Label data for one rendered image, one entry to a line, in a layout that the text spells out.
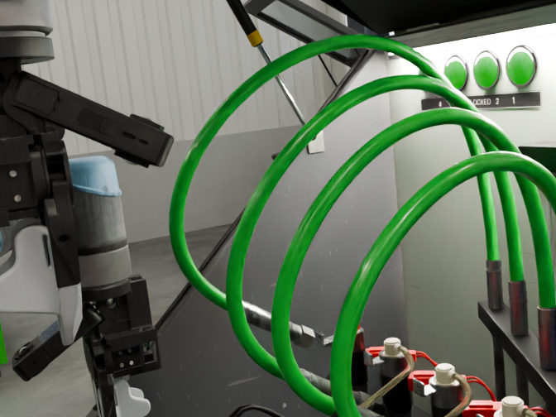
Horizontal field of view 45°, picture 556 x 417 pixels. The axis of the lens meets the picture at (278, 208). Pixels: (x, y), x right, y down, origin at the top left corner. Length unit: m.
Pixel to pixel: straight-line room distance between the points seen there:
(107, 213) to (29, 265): 0.34
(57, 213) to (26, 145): 0.05
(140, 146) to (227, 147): 7.16
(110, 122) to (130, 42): 6.90
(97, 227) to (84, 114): 0.35
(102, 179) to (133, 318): 0.18
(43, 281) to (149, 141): 0.12
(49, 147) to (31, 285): 0.09
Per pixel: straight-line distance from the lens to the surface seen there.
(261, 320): 0.69
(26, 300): 0.49
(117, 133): 0.48
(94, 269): 0.82
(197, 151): 0.64
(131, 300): 0.86
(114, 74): 7.31
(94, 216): 0.81
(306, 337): 0.71
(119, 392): 0.89
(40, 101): 0.48
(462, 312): 1.05
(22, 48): 0.47
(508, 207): 0.73
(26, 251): 0.48
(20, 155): 0.46
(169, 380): 1.02
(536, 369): 0.70
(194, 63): 7.59
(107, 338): 0.85
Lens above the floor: 1.38
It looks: 9 degrees down
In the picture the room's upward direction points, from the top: 6 degrees counter-clockwise
